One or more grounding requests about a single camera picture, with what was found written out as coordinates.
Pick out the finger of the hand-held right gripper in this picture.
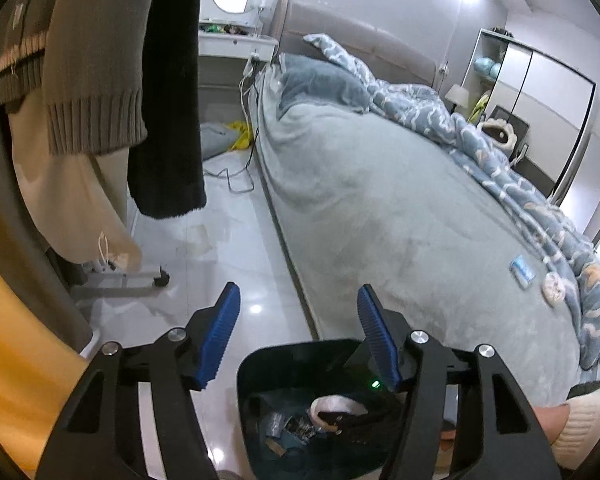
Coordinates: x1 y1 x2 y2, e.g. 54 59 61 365
317 410 376 433

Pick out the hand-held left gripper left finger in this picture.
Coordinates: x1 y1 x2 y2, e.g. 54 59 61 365
35 281 242 480

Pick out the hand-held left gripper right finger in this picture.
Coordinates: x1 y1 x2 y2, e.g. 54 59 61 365
356 284 563 480

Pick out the white plastic bag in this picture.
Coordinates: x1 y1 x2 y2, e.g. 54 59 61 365
310 395 368 433

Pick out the foil wrapper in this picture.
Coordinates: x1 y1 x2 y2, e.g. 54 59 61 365
282 412 316 443

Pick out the dark teal trash bin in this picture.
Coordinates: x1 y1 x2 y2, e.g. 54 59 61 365
236 338 461 480

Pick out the clothes rack wheeled base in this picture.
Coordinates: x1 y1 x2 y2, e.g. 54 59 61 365
70 260 171 303

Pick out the bed with grey sheet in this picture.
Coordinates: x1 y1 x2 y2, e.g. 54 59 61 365
252 60 588 406

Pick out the blue and white packet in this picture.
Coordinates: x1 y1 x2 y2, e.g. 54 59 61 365
510 255 537 288

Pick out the white fluffy plush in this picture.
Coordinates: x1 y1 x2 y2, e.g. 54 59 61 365
541 272 567 306

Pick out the beige garment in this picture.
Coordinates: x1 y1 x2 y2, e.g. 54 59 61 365
10 95 143 271

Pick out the grey cloth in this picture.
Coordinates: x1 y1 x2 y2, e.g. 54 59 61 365
200 121 238 161

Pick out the yellow plastic bag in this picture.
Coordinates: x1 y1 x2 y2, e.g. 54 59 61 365
230 120 258 151

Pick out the yellow cloth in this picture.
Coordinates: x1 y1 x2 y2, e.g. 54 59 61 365
0 245 88 476

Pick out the black fuzzy garment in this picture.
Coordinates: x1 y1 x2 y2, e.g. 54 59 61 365
127 0 207 219

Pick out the white cloud-shaped cushion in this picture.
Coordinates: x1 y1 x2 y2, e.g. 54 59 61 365
481 117 518 146

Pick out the blue cloud-patterned duvet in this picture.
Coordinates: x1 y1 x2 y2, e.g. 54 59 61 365
302 33 600 371

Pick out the yellow-green garment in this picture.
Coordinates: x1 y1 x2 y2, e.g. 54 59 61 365
472 92 491 123

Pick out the white shaded bedside lamp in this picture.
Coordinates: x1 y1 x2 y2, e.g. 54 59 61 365
445 84 470 111

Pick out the black chair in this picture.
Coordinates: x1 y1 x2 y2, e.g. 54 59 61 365
485 105 531 161

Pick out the blue-grey pillow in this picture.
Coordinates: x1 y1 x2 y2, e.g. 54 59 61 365
279 54 371 113

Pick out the brown knit sweater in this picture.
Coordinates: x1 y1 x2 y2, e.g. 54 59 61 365
0 0 148 157

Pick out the white vanity table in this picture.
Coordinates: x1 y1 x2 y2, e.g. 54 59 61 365
198 30 280 68

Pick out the white wardrobe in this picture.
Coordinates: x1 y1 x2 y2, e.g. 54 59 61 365
462 27 597 206

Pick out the clutter of small vanity items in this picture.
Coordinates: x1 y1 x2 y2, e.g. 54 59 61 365
200 20 253 37

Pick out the grey padded headboard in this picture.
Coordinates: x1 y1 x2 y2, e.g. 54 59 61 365
272 0 438 101

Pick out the black cable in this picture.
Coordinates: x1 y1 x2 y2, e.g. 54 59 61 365
202 110 261 173

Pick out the white cable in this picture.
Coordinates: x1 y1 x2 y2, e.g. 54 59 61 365
227 65 261 193

